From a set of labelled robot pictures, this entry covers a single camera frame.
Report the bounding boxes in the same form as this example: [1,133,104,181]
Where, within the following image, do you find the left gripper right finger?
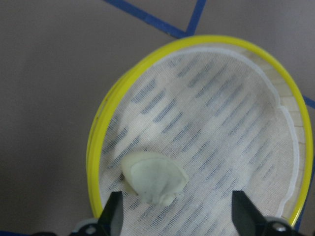
[231,190,267,236]

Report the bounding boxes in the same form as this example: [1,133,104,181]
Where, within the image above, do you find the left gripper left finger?
[97,191,124,236]

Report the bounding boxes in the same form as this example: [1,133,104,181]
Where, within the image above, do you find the white steamed bun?
[121,151,189,207]

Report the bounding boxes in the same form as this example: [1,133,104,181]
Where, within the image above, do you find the center yellow steamer basket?
[87,35,313,236]

